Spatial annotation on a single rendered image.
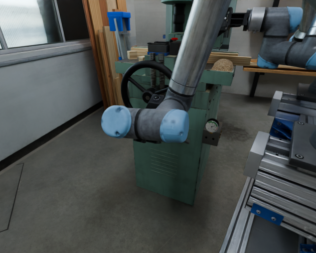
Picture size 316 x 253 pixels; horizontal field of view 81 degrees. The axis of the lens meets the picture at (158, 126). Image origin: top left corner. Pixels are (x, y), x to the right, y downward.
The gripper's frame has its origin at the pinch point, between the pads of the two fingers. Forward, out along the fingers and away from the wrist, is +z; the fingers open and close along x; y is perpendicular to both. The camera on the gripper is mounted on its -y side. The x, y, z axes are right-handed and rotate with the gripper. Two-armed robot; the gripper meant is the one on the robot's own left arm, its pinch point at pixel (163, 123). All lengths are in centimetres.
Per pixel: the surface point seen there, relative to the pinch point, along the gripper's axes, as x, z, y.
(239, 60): 23.1, 24.2, -36.7
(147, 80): -14.2, 6.4, -18.2
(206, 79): 11.2, 14.1, -23.6
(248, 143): 47, 140, 2
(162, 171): -10, 47, 31
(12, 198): -106, 20, 72
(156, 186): -15, 55, 44
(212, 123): 17.1, 18.1, -4.7
